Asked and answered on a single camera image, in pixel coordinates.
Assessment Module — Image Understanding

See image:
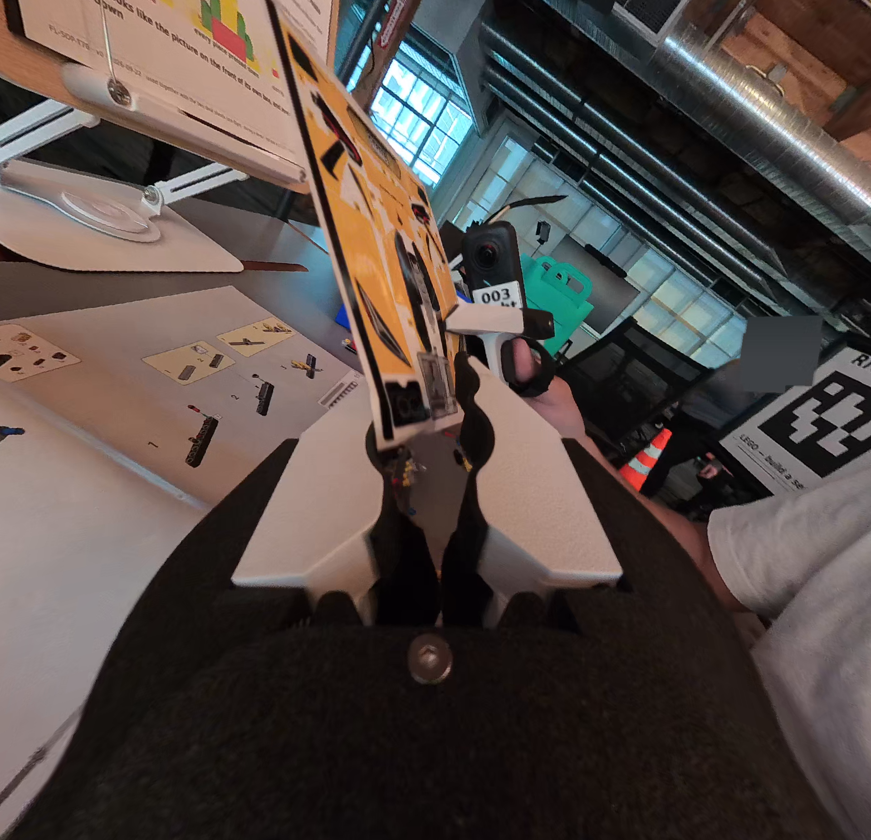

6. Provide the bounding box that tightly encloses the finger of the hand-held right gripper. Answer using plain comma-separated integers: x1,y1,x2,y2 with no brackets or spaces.
442,303,526,339

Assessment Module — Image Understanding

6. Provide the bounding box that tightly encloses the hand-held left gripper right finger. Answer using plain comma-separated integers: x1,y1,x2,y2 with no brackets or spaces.
441,353,623,629

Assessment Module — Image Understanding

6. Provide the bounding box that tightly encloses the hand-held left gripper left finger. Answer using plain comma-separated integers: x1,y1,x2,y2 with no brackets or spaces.
231,377,390,625

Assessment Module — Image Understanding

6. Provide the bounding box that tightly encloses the yellow sticker sheet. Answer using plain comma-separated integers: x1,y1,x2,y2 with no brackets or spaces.
262,0,467,453

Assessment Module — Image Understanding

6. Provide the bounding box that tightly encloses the person's right forearm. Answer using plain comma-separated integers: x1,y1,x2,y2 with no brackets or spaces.
565,418,749,613

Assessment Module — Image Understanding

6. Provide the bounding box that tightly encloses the open lego instruction booklet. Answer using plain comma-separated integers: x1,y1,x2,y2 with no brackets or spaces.
0,285,368,820

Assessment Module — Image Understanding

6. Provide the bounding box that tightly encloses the person's right hand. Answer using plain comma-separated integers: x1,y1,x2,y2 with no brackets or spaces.
507,340,586,441

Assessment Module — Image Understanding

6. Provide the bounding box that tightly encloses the teal fabric bag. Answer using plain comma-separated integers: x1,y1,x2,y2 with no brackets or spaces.
520,255,593,358

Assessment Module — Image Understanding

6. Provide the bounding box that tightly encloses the orange traffic cone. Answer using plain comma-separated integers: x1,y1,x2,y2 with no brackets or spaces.
618,428,673,493

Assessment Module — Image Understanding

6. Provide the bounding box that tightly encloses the white sign with black marker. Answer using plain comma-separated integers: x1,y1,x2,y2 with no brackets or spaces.
720,347,871,497

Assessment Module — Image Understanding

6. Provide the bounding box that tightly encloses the white air vent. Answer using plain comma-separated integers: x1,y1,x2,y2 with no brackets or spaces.
612,0,695,45

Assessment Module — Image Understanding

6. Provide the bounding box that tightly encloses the wooden document stand white base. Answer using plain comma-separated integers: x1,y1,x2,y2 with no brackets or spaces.
0,0,341,273

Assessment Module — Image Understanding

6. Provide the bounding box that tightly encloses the printed instruction sheet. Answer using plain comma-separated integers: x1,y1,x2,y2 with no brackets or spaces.
14,0,338,167

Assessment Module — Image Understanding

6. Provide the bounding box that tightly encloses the silver ventilation duct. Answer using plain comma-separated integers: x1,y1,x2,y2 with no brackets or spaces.
646,20,871,225

